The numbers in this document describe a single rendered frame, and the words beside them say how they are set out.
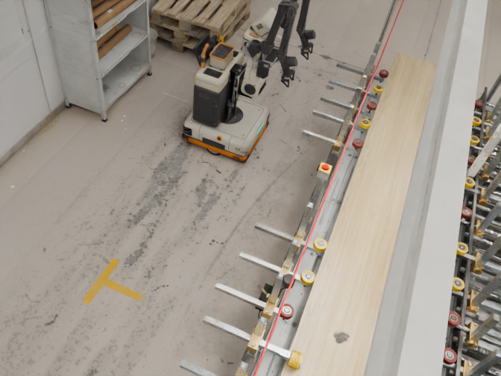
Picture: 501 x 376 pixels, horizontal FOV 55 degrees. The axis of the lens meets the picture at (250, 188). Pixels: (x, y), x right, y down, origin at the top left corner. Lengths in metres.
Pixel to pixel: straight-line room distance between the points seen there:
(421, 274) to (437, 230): 0.13
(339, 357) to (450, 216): 1.61
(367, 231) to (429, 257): 2.07
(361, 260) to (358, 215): 0.35
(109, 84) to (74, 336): 2.58
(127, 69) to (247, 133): 1.59
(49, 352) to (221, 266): 1.32
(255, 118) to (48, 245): 2.10
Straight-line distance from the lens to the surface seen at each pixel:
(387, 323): 1.01
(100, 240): 3.95
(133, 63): 5.38
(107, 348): 3.51
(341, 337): 2.63
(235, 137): 4.32
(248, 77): 4.08
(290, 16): 3.50
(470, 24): 1.84
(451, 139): 1.29
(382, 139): 3.71
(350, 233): 3.02
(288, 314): 2.62
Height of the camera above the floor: 3.21
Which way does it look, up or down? 48 degrees down
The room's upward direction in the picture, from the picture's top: 10 degrees clockwise
